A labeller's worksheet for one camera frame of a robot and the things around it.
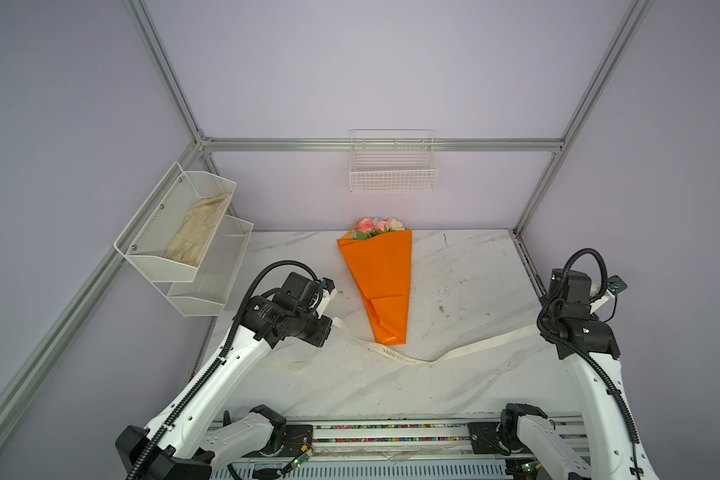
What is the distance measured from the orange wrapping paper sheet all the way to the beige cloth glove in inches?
18.5

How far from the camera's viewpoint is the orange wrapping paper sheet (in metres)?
0.92

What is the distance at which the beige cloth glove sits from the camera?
0.75m
